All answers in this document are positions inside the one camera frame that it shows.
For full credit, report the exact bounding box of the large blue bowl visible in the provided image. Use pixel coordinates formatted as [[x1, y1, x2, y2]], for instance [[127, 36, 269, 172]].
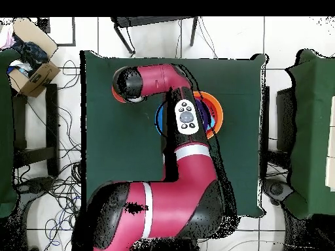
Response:
[[154, 103, 166, 136]]

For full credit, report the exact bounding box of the glossy red bowl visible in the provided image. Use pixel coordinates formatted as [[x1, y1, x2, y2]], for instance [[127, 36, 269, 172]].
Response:
[[198, 97, 219, 131]]

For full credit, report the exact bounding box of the large orange bowl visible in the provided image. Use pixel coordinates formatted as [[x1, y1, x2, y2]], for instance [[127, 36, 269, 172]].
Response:
[[192, 90, 224, 140]]

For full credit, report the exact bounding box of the orange bowl with ring pattern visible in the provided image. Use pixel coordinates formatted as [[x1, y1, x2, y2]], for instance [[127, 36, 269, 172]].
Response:
[[111, 86, 126, 104]]

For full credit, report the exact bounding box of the dark green tablecloth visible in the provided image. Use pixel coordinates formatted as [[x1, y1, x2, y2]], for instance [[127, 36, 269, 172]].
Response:
[[79, 49, 269, 218]]

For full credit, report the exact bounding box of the black bench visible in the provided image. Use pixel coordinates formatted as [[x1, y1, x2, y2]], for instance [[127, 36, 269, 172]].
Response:
[[11, 83, 60, 177]]

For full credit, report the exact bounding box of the black metal chair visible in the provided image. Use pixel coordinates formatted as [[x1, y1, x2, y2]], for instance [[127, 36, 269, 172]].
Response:
[[110, 16, 200, 56]]

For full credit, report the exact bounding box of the cardboard box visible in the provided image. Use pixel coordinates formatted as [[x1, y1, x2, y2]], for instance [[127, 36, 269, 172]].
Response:
[[7, 17, 62, 98]]

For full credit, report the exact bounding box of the green cloth covered table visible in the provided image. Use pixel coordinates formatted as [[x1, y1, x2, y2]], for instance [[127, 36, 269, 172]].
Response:
[[0, 48, 20, 219], [285, 48, 335, 220]]

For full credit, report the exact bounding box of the dark blue cloth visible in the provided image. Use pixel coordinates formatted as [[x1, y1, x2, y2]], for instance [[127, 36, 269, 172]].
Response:
[[11, 35, 50, 71]]

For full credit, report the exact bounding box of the white box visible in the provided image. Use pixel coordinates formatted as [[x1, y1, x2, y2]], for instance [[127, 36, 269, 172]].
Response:
[[325, 95, 335, 192]]

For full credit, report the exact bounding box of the black floor box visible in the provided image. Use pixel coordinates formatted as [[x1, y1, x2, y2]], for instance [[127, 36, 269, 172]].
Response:
[[37, 17, 51, 34]]

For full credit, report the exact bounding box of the pale pink cloth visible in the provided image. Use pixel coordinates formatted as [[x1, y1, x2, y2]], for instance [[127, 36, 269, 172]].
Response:
[[0, 24, 16, 50]]

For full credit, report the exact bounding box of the tangle of black cables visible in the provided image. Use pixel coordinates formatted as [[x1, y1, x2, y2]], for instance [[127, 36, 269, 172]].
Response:
[[12, 59, 84, 251]]

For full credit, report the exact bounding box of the dark grey pedestal foot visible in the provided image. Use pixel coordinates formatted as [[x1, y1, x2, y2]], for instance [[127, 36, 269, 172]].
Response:
[[15, 176, 57, 195], [262, 178, 295, 206]]

